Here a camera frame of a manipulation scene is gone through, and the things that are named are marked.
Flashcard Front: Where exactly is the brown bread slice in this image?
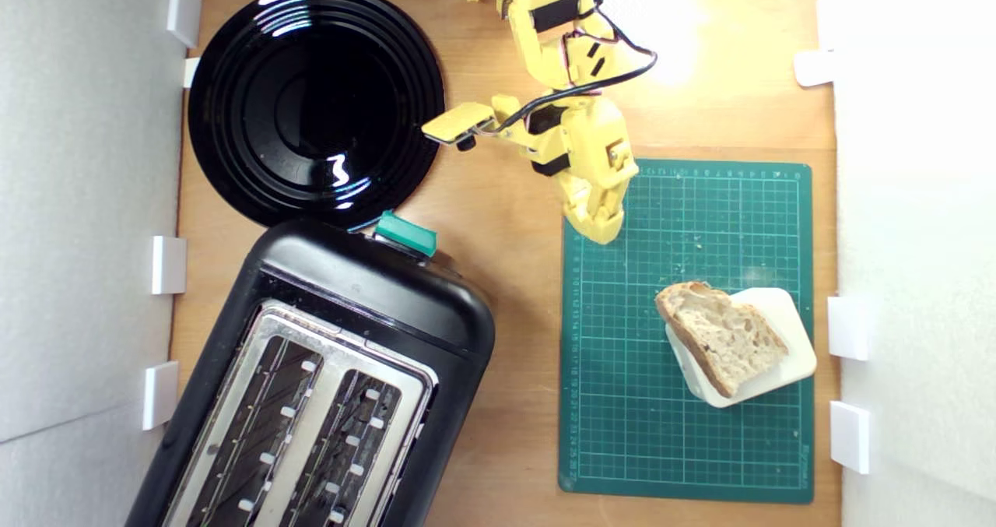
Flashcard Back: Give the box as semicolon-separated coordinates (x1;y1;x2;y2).
654;281;789;399

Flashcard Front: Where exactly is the green toaster lever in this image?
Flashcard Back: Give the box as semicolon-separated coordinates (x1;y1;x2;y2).
373;210;438;258

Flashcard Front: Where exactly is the black two-slot toaster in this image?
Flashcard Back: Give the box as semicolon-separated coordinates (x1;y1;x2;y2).
124;217;496;527

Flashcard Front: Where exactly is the green cutting mat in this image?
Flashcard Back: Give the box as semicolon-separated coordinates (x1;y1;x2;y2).
558;156;815;504

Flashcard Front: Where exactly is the white rounded block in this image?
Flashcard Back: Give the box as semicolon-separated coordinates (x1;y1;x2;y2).
665;287;818;409

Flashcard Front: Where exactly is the black round plate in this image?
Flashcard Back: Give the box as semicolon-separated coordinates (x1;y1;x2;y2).
188;0;446;230

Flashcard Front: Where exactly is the yellow gripper camera housing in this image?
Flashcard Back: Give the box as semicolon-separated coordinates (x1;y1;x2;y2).
421;102;496;153

